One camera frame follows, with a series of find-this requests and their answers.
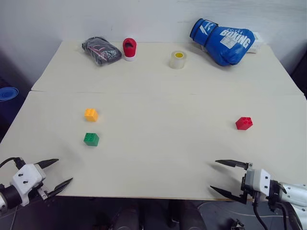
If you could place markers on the blue round plastic container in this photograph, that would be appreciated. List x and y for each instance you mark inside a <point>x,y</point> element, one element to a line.
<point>7,93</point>

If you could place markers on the small black metal clamp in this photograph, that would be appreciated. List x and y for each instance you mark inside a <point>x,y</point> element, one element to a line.
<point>237,224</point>

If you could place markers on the red toy brick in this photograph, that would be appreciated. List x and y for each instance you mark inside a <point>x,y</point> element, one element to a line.
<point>244,123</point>

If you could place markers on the clear tape roll yellow core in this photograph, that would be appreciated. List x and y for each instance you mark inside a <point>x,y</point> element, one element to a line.
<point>177,61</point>

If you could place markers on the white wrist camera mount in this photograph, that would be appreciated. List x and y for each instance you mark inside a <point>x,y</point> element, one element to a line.
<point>25,178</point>
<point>261,182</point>

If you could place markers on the orange toy brick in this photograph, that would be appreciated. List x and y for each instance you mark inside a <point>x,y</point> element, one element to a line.
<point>91,115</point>

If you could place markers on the dark rounded shape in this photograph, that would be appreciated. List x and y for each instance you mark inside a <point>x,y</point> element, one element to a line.
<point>126,219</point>

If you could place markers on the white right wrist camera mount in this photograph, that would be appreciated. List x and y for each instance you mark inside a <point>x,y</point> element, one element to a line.
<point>261,182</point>

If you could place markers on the small red and white shoe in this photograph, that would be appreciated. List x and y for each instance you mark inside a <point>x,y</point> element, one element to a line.
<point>129,49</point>

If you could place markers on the green toy brick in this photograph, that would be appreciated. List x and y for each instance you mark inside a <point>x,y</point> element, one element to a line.
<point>91,139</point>

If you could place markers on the black fabric in plastic bag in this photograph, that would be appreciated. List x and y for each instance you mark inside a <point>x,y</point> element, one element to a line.
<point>102,50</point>

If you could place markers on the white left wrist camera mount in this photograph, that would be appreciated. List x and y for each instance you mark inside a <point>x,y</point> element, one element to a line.
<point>25,178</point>

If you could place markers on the blue boxing glove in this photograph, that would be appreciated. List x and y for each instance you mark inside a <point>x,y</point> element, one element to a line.
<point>225,46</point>

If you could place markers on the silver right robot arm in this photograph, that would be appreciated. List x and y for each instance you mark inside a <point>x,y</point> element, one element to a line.
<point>291,194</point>

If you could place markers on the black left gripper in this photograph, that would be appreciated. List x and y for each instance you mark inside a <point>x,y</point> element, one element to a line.
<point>43,190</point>

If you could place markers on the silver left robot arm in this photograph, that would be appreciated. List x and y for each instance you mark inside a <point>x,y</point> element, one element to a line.
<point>8,196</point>

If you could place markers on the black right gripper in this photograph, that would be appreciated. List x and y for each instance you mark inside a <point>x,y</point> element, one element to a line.
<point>247,191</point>

